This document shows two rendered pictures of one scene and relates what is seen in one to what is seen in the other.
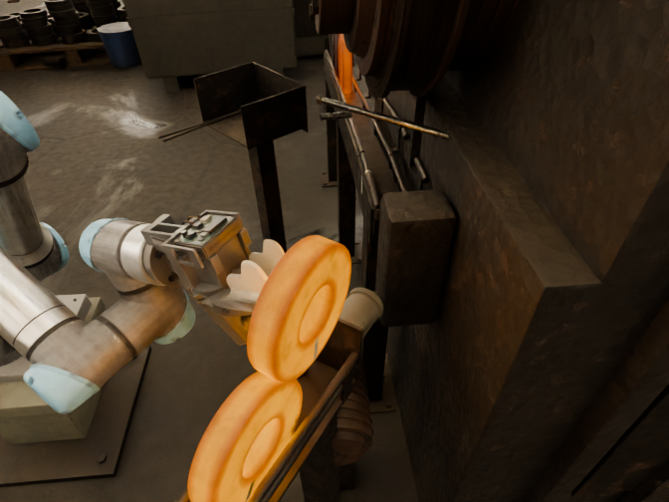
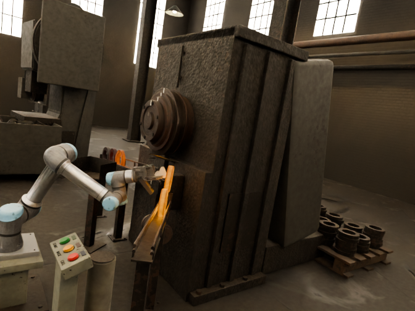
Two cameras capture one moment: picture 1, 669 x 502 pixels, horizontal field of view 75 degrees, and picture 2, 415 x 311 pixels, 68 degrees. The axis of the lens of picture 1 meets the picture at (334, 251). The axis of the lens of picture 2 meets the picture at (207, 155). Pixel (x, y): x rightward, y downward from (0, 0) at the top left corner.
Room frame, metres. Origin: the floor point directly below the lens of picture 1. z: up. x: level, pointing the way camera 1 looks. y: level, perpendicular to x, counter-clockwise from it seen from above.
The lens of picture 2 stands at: (-1.23, 0.82, 1.25)
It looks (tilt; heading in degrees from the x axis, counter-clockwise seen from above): 8 degrees down; 326
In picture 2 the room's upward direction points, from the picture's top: 9 degrees clockwise
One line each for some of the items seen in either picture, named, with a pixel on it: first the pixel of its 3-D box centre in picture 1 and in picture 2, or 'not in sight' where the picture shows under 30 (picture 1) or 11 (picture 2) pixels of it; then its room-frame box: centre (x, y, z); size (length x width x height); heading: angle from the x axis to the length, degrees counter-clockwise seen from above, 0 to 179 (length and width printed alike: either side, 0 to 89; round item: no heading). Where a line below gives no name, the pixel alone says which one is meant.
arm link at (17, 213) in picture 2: not in sight; (11, 218); (0.65, 0.78, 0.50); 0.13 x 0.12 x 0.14; 146
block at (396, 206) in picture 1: (412, 262); (173, 190); (0.52, -0.13, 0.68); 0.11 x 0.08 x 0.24; 94
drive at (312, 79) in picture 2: not in sight; (273, 158); (0.81, -1.29, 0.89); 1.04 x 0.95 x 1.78; 94
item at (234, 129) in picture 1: (264, 190); (91, 203); (1.23, 0.23, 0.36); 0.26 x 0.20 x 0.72; 39
